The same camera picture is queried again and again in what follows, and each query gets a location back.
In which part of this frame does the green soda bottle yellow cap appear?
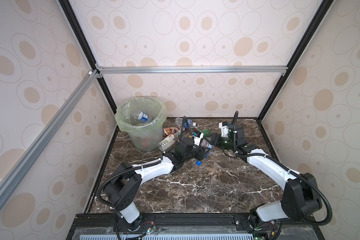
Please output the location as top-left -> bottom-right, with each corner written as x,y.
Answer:
198,129 -> 230,150

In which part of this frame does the clear bottle blue cap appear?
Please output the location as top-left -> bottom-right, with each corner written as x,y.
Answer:
195,140 -> 212,166

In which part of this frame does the green mesh bin with liner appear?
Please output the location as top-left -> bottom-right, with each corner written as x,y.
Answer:
115,97 -> 168,152

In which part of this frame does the small blue label water bottle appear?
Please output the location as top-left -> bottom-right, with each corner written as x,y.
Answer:
133,111 -> 153,124

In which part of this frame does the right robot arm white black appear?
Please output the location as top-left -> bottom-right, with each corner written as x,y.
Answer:
206,126 -> 323,222

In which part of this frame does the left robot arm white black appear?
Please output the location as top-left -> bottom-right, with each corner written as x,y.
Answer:
97,137 -> 211,225

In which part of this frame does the brown Nescafe bottle near bin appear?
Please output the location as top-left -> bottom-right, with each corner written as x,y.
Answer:
163,127 -> 181,137

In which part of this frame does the white floral label bottle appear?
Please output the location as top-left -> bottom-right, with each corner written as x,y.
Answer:
158,133 -> 180,152

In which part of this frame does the Pocari Sweat clear bottle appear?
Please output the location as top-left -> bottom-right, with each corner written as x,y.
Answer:
175,118 -> 197,128

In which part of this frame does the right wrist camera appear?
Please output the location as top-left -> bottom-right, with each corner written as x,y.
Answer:
219,122 -> 231,138

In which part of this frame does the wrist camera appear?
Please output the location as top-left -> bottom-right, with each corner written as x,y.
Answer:
193,131 -> 204,146
219,122 -> 231,138

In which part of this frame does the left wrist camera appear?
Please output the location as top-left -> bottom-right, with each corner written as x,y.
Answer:
193,131 -> 204,146

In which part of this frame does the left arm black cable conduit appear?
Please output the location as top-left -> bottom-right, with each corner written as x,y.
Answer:
96,115 -> 196,208

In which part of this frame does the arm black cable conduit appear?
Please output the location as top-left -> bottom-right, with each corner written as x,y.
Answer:
223,110 -> 333,226
96,115 -> 196,208

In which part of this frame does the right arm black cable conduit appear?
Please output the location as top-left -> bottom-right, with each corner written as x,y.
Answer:
223,110 -> 333,226

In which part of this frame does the horizontal aluminium rail back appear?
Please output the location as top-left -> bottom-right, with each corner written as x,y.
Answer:
90,65 -> 288,76

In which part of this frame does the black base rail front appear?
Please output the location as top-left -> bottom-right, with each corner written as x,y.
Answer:
67,213 -> 324,240

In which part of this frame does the diagonal aluminium rail left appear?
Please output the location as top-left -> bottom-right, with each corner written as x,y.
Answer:
0,69 -> 99,211

